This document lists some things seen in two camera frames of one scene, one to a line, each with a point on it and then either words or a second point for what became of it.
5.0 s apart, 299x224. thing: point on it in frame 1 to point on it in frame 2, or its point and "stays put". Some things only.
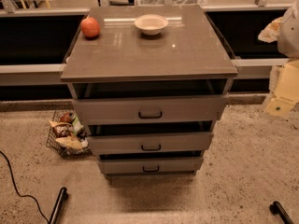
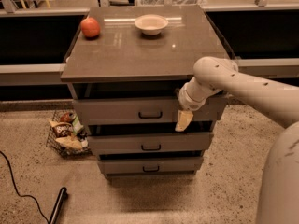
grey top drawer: [150, 108] stays put
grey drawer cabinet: [149, 102] stays put
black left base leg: [61, 201] stays put
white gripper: [290, 36] to [186, 101]
